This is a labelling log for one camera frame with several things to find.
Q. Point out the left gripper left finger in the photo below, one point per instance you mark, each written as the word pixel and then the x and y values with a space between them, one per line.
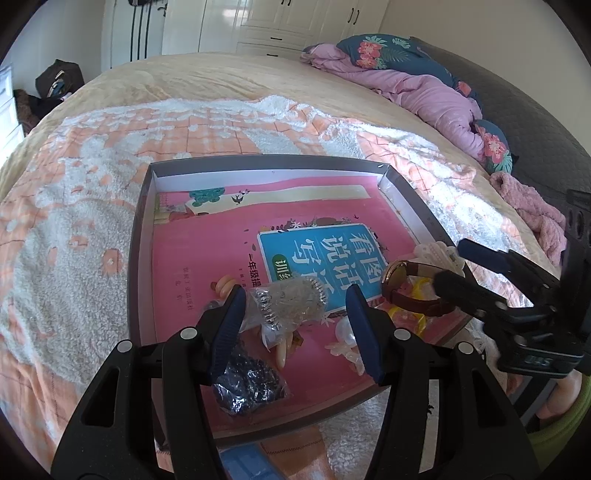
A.
pixel 111 435

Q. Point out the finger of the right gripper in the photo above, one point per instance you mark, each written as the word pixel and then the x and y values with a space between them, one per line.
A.
pixel 471 298
pixel 489 258

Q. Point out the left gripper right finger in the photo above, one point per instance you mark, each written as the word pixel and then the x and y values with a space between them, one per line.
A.
pixel 447 416

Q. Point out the brown leather wristwatch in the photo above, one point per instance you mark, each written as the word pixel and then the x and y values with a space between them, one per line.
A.
pixel 403 285

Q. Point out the pearl ball hair clip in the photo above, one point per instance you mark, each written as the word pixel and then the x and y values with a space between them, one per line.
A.
pixel 346 346

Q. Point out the cream claw hair clip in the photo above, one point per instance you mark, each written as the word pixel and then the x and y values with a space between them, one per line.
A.
pixel 438 254

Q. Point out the green sleeve right forearm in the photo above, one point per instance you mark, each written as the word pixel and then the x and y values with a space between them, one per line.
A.
pixel 551 439

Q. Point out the person's right hand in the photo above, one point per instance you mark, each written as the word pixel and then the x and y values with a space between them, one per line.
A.
pixel 543 398

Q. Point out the pink knitted garment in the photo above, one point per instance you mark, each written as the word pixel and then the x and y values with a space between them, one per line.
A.
pixel 546 221

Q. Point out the small blue box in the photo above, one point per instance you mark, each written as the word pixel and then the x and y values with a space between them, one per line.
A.
pixel 249 462

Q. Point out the grey padded headboard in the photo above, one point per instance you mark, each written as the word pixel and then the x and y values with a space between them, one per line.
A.
pixel 550 159

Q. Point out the pink Chinese workbook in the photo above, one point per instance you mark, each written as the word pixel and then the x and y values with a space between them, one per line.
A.
pixel 277 276

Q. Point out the grey shallow cardboard box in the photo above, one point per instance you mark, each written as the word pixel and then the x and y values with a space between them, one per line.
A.
pixel 277 276

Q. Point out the pink floral quilt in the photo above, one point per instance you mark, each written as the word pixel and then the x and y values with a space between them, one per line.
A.
pixel 399 70

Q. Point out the orange white patterned blanket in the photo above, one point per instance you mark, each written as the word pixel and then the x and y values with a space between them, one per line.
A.
pixel 67 218

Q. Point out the white drawer dresser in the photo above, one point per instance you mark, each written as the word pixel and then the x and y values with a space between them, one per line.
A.
pixel 11 131

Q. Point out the white glossy wardrobe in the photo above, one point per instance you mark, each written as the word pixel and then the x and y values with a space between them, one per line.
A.
pixel 274 28

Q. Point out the beige bed cover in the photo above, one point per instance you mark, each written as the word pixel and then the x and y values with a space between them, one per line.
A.
pixel 209 77

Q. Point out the black bag on floor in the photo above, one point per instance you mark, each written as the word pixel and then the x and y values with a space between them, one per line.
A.
pixel 59 81

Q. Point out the white door with bags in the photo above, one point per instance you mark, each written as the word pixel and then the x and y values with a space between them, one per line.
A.
pixel 131 32

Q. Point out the dark bead bracelet bag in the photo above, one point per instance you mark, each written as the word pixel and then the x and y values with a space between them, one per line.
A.
pixel 247 382

